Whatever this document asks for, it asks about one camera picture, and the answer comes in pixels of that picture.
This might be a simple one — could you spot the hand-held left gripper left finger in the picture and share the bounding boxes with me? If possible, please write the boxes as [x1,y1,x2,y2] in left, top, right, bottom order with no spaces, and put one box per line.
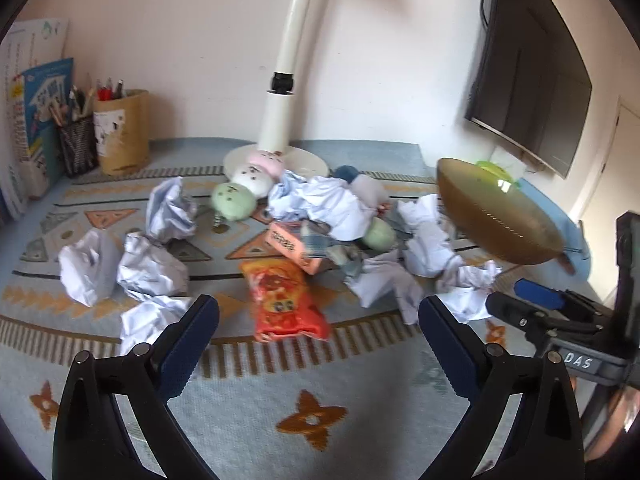
[52,294,221,480]

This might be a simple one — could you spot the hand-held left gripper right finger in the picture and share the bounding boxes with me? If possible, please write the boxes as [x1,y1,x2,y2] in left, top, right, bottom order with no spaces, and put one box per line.
[415,295,586,480]

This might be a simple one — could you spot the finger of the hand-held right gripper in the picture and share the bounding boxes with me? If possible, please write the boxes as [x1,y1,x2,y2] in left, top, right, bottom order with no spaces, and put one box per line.
[514,278,613,329]
[486,291,601,347]

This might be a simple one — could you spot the pile of paper balls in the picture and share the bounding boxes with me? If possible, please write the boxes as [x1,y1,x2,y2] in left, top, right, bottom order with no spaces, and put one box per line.
[57,177,503,356]

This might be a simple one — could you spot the brown ribbed glass bowl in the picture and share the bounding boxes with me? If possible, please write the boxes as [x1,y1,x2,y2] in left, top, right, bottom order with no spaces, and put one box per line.
[436,157,568,266]

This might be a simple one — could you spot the red snack packet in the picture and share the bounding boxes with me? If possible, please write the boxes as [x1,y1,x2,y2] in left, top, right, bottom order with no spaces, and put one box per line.
[239,257,331,344]

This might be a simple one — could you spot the plain three-ball plush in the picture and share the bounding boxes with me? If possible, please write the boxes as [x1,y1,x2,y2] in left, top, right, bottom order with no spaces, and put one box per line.
[350,177,399,252]

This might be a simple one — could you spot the orange cardboard box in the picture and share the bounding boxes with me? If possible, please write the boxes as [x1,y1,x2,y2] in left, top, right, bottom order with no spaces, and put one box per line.
[265,221,334,276]

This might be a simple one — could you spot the three-ball plush with faces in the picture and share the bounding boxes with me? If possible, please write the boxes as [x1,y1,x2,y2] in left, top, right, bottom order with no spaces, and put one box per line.
[210,154,287,233]

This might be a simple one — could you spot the grey checked cloth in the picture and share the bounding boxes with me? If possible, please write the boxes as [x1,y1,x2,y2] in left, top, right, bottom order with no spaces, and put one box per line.
[300,220,371,281]

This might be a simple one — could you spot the large white paper sheet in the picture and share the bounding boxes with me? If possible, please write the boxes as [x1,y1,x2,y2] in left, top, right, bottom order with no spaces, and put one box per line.
[267,170,383,241]

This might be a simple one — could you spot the patterned woven table mat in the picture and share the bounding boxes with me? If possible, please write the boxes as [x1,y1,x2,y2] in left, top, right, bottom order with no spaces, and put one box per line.
[0,139,551,480]

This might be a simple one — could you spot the white plastic box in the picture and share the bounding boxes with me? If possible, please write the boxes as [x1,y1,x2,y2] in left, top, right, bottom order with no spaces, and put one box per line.
[492,147,531,173]

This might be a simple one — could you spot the green plastic item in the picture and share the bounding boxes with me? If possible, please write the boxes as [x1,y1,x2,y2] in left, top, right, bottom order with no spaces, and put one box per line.
[475,159,523,193]

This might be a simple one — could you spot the white door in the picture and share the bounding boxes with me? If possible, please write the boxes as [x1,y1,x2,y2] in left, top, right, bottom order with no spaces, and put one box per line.
[570,95,640,241]

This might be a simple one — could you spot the black monitor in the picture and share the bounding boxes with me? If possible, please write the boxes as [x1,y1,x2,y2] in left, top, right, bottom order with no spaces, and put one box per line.
[464,0,593,179]

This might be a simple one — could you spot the bamboo pen holder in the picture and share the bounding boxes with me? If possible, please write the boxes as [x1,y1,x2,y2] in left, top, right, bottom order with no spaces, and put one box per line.
[93,89,151,177]

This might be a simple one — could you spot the black mesh pen holder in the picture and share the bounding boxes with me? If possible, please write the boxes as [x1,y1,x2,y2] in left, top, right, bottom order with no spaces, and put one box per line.
[55,112,99,179]

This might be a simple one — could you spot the white desk lamp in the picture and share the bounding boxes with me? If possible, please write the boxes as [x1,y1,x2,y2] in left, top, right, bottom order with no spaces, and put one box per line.
[223,0,330,181]

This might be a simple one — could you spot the bunch of pens and pencils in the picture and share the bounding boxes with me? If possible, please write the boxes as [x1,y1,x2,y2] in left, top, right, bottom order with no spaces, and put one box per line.
[50,75,96,128]

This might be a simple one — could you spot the blue illustrated workbook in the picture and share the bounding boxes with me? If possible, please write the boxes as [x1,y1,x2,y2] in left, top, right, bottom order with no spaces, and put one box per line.
[9,57,76,198]

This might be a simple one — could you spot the upright books and papers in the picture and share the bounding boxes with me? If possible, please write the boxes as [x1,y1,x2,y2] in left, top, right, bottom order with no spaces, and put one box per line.
[0,17,71,221]

